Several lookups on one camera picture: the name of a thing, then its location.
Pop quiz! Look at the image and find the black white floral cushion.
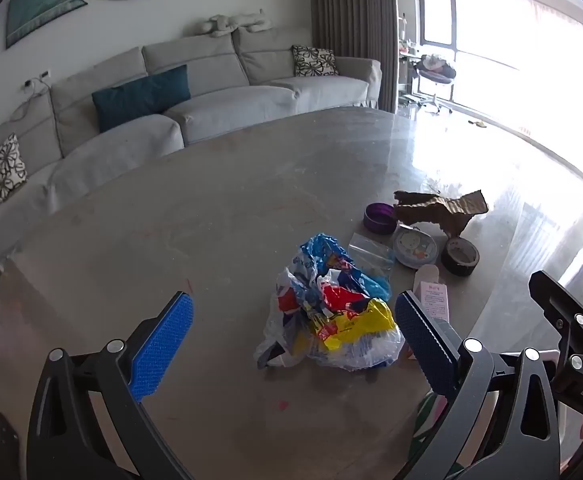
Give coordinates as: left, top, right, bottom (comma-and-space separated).
0, 132, 28, 212
291, 45, 337, 78

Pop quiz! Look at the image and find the green striped packet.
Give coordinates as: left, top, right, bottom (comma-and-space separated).
406, 392, 452, 466

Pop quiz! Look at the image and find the colourful plastic bag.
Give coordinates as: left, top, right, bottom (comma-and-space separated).
254, 232, 406, 372

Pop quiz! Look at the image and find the swivel chair with clothes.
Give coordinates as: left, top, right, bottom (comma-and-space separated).
411, 52, 457, 116

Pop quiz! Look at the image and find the white charging cable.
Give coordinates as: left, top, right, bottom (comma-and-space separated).
12, 80, 52, 122

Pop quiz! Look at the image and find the white side desk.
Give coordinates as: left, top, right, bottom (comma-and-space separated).
398, 15, 422, 107

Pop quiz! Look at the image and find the curved-edge blue wall picture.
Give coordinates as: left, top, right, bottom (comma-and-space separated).
4, 0, 92, 50

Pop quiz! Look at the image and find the brown grey curtain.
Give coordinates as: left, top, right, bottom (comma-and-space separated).
307, 0, 399, 113

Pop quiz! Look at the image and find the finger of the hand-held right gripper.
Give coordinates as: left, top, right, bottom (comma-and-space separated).
528, 270, 583, 418

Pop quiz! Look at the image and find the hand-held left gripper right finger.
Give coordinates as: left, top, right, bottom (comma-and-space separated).
394, 290, 562, 480

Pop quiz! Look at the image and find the small clear zip bag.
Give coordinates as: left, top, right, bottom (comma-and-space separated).
347, 232, 397, 281

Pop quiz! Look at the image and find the purple round bowl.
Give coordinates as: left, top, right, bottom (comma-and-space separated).
363, 202, 397, 235

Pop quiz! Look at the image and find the round grey tin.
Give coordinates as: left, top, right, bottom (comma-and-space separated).
391, 225, 439, 270

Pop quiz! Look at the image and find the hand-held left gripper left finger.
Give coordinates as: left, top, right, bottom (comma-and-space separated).
26, 290, 195, 480

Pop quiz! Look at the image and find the light grey sofa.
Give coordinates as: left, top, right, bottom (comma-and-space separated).
0, 25, 383, 346

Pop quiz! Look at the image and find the large balcony window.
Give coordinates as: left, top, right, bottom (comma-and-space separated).
418, 0, 583, 111

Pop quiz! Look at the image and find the black tape roll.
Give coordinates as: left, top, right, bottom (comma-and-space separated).
440, 236, 481, 277

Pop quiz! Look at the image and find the crumpled brown cardboard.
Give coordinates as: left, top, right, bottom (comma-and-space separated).
393, 189, 489, 238

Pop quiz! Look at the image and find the beige plush toy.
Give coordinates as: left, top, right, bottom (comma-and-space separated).
192, 9, 272, 37

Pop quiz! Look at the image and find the teal cushion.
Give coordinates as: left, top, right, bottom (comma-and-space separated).
92, 64, 192, 133

